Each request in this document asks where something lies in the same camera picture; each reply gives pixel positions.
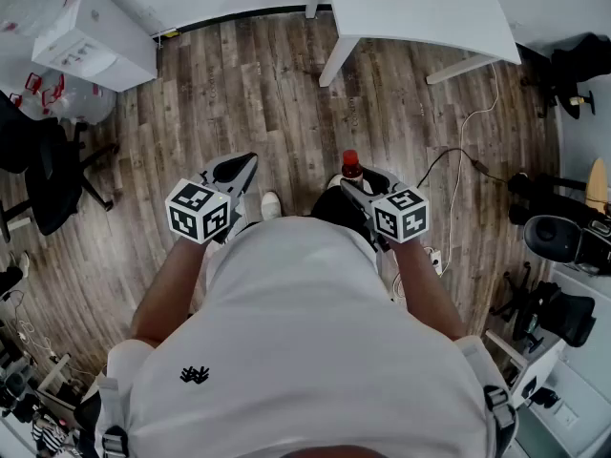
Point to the white shoe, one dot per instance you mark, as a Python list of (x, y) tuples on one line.
[(334, 181), (270, 204)]

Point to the black mesh office chair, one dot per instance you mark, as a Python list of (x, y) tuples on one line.
[(556, 310)]

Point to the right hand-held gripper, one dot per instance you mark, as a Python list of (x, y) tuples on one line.
[(400, 215)]

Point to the black shorts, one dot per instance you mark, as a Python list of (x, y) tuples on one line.
[(336, 210)]

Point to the small red-capped bottle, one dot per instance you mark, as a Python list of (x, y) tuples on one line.
[(351, 166)]

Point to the white left shoe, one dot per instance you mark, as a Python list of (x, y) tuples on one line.
[(270, 204)]

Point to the white right shoe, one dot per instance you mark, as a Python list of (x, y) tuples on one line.
[(334, 181)]

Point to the clear bag of red-lidded containers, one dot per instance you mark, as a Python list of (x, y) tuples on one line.
[(62, 100), (28, 3)]

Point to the person's right forearm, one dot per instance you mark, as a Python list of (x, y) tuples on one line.
[(427, 289)]

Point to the white cabinet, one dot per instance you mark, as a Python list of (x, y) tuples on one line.
[(102, 46)]

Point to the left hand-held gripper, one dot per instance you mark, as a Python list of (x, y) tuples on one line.
[(198, 210)]

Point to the wooden board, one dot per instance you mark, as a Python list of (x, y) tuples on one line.
[(597, 186)]

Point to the white table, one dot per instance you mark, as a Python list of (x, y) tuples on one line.
[(429, 17)]

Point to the black chair with clothes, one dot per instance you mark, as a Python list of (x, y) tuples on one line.
[(575, 72)]

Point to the white power strip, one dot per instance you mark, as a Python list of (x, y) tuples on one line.
[(435, 260)]

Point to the person's left forearm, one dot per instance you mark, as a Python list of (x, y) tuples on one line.
[(164, 289)]

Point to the white t-shirt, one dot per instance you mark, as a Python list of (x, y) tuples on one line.
[(301, 341)]

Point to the black camera equipment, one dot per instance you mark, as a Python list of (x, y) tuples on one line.
[(561, 229)]

